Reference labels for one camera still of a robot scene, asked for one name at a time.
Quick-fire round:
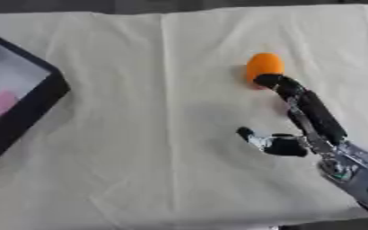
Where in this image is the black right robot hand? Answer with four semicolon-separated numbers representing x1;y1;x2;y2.
235;73;349;158

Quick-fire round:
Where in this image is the black box with white inside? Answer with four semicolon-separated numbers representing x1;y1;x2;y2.
0;29;71;172

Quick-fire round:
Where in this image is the orange toy fruit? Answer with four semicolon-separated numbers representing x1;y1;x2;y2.
243;52;286;90

